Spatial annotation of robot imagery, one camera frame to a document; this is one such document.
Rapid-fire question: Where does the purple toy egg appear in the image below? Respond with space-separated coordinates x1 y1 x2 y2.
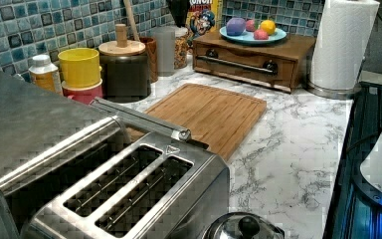
226 18 246 36

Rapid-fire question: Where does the stainless steel slot toaster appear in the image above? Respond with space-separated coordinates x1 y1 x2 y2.
21 132 230 239

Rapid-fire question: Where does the frosted grey tumbler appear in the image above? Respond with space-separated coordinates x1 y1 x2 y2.
153 27 175 77

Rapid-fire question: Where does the red toy strawberry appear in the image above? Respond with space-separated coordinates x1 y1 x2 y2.
254 29 269 40

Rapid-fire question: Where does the red mug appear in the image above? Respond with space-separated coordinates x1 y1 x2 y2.
62 80 103 105

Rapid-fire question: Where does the white cap juice bottle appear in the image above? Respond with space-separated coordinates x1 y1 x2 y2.
29 55 63 95

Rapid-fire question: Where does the pink toy fruit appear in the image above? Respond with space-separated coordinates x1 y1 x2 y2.
246 20 257 32

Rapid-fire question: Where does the brown wooden utensil holder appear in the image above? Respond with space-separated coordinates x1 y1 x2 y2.
139 37 158 83

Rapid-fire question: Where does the bamboo cutting board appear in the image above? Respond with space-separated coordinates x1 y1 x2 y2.
144 84 267 161

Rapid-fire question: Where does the yellow cereal box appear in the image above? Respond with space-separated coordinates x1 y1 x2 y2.
186 0 223 48

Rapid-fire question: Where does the stainless steel toaster oven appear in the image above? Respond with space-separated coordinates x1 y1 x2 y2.
0 71 130 239

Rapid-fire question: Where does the yellow toy lemon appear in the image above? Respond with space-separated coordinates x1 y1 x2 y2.
260 20 276 35

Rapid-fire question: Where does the wooden drawer box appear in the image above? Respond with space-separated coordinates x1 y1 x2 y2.
193 33 315 93

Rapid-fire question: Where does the yellow mug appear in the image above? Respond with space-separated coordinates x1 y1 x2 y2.
58 48 100 88

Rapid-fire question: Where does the light blue plate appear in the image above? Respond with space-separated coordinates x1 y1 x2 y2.
219 27 287 46

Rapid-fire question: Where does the dark canister with wooden lid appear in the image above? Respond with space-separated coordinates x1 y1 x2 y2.
98 24 151 103

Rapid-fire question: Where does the clear cereal jar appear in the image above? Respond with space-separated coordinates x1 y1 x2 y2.
174 27 188 69

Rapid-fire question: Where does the wooden spoon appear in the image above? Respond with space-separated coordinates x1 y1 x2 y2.
122 0 140 42

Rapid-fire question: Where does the shiny steel kettle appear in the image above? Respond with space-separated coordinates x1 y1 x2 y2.
202 212 285 239

